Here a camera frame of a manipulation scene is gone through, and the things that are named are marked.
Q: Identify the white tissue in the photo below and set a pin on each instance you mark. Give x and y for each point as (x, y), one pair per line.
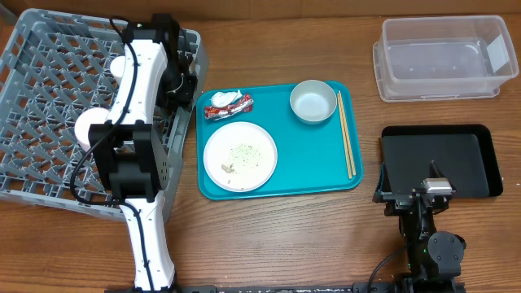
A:
(222, 99)

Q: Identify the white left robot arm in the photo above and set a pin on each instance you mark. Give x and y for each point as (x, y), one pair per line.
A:
(127, 148)

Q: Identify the pink cup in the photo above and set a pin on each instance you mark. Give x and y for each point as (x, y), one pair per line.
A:
(95, 115)

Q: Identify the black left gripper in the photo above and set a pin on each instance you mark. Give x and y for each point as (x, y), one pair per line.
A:
(178, 100)

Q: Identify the grey plastic dishwasher rack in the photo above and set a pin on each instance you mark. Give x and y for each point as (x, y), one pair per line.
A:
(54, 67)

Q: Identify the grey ceramic bowl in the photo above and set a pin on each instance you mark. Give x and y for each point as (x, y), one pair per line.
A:
(313, 101)

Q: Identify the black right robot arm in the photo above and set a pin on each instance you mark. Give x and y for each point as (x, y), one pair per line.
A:
(434, 257)

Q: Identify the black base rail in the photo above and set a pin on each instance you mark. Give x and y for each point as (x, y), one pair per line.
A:
(357, 287)

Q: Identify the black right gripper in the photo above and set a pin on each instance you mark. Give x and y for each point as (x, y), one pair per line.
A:
(408, 196)

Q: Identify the clear plastic storage bin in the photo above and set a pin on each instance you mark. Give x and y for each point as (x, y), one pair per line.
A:
(443, 58)

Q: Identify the black rectangular tray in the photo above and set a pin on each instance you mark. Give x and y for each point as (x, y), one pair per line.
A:
(464, 153)

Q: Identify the wooden chopstick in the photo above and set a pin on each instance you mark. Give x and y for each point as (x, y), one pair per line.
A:
(348, 134)
(344, 134)

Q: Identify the white cup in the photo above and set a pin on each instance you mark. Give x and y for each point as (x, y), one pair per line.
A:
(117, 67)

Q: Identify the teal plastic serving tray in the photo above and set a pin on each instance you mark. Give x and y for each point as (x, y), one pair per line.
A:
(311, 158)

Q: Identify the red snack wrapper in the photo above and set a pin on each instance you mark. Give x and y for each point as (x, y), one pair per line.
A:
(244, 104)

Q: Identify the white round plate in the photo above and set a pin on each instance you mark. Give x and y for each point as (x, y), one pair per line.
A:
(240, 157)

